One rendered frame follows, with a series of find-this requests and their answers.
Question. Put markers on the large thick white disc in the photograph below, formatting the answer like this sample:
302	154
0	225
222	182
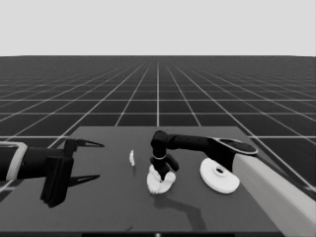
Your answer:
214	181

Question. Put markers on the white round carrier with pins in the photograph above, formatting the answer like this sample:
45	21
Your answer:
164	189

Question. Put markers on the small white T-shaped piece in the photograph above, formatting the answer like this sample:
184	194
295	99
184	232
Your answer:
131	159

